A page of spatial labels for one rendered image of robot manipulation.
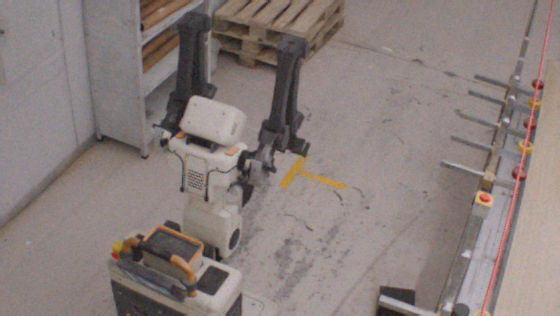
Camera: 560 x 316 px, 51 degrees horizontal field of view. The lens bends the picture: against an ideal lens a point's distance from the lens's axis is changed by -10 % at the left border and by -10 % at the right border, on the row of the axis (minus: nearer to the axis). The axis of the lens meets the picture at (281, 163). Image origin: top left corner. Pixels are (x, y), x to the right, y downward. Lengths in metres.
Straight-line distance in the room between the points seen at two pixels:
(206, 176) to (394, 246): 1.72
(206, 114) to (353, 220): 1.81
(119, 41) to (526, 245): 2.66
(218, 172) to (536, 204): 1.50
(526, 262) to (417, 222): 1.49
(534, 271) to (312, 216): 1.76
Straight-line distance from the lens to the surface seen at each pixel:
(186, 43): 2.59
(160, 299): 2.62
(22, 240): 4.03
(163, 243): 2.58
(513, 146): 3.93
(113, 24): 4.02
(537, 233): 2.93
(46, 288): 3.72
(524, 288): 2.67
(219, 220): 2.71
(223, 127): 2.43
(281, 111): 2.48
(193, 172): 2.53
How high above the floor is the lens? 2.76
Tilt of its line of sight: 39 degrees down
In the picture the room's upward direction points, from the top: 4 degrees clockwise
